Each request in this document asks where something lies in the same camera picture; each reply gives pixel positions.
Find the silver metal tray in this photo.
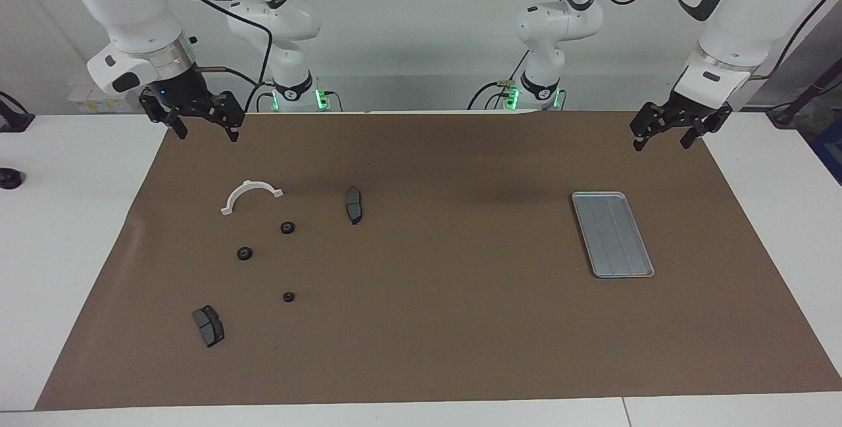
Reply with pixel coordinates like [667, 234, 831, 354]
[571, 191, 655, 279]

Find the white box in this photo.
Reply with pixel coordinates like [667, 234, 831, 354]
[68, 84, 142, 114]

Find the black stand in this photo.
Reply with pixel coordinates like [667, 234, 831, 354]
[766, 62, 842, 128]

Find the blue object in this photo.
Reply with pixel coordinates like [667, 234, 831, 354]
[810, 134, 842, 186]

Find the slim dark brake pad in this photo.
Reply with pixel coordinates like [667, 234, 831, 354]
[345, 186, 364, 226]

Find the black table clamp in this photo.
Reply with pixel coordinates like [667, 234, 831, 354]
[0, 91, 35, 133]

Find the wide dark brake pad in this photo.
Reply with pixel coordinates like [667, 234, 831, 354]
[192, 305, 226, 349]

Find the brown table mat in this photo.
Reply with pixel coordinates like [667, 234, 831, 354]
[34, 110, 842, 411]

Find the white half-ring clamp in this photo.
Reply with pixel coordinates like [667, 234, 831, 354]
[220, 180, 284, 216]

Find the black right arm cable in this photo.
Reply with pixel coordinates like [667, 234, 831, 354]
[158, 0, 274, 113]

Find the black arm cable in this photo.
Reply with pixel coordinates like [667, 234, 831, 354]
[158, 0, 274, 113]
[549, 0, 833, 80]

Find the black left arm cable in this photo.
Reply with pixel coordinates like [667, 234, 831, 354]
[549, 0, 833, 80]

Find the black base cable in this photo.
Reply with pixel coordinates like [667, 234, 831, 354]
[468, 52, 530, 111]

